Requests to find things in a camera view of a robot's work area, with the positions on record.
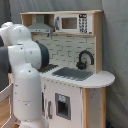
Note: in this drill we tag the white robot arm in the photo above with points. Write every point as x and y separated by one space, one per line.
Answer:
21 57

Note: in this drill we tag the wooden toy kitchen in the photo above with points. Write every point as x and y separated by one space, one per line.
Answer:
70 103

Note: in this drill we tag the grey toy sink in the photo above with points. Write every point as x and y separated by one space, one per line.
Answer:
73 74

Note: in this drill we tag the black toy stovetop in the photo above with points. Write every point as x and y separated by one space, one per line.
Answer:
48 68

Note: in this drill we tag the toy microwave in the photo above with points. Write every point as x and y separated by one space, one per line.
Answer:
73 23

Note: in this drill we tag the grey range hood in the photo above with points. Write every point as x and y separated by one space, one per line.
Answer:
39 25

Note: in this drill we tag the white oven door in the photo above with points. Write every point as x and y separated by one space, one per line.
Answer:
8 93

